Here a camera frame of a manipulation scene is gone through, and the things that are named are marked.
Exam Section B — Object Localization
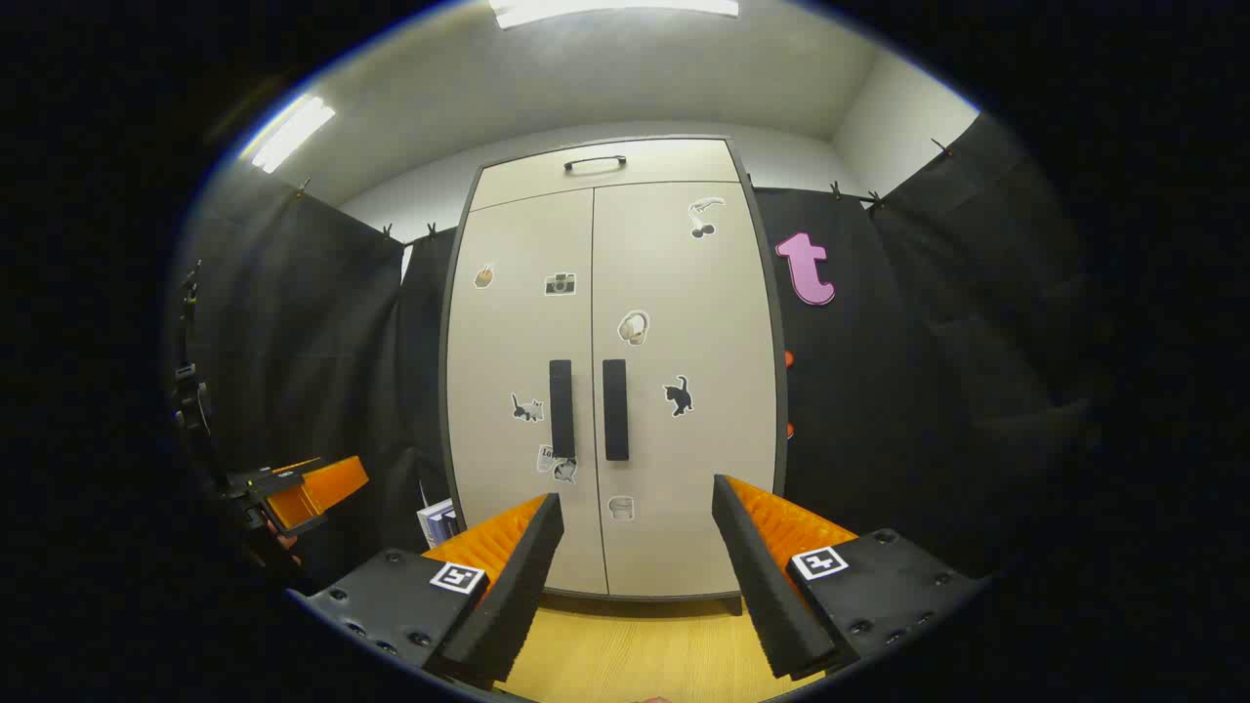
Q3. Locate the beige cabinet drawer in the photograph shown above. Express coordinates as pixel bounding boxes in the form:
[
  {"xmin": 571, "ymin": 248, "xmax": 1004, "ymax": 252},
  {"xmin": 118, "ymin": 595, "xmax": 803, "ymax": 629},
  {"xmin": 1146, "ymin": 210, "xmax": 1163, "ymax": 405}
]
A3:
[{"xmin": 472, "ymin": 139, "xmax": 742, "ymax": 210}]

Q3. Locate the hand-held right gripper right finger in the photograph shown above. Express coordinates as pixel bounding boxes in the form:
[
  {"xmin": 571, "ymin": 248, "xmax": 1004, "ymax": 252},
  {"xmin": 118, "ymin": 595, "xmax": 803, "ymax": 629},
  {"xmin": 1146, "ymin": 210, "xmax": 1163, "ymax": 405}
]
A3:
[{"xmin": 712, "ymin": 475, "xmax": 980, "ymax": 681}]

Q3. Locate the white and blue box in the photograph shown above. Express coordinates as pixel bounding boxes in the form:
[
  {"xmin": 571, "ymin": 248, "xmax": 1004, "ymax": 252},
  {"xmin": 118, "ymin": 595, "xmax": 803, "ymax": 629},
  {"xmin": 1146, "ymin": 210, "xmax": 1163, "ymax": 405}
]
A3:
[{"xmin": 417, "ymin": 499, "xmax": 460, "ymax": 550}]

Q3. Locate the beige cabinet door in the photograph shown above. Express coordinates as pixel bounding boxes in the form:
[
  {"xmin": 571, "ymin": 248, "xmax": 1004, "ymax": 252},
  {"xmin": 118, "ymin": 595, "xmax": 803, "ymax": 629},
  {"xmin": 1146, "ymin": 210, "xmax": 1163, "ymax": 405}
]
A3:
[
  {"xmin": 446, "ymin": 188, "xmax": 608, "ymax": 597},
  {"xmin": 592, "ymin": 182, "xmax": 779, "ymax": 597}
]

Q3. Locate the long ceiling light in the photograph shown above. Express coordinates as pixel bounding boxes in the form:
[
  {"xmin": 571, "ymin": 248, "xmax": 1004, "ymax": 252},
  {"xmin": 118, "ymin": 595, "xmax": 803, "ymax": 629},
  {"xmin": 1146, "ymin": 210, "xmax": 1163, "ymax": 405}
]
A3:
[
  {"xmin": 488, "ymin": 0, "xmax": 740, "ymax": 29},
  {"xmin": 250, "ymin": 95, "xmax": 336, "ymax": 175}
]

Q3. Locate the double-door shoe cabinet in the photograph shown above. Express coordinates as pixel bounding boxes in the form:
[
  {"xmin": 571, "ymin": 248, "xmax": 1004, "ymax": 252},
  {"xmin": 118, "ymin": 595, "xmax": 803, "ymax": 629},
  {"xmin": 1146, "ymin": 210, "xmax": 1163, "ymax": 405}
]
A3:
[{"xmin": 438, "ymin": 135, "xmax": 790, "ymax": 601}]

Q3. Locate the black backdrop cloth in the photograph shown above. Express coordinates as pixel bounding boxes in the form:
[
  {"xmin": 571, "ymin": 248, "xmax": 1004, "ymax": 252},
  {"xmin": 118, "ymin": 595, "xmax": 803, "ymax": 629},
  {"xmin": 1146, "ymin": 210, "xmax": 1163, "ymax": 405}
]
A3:
[{"xmin": 174, "ymin": 112, "xmax": 1085, "ymax": 587}]

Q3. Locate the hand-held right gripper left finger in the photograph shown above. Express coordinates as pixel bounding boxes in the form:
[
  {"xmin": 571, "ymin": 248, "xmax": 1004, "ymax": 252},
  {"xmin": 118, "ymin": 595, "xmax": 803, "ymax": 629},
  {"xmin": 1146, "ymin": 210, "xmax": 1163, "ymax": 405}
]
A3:
[{"xmin": 288, "ymin": 493, "xmax": 565, "ymax": 682}]

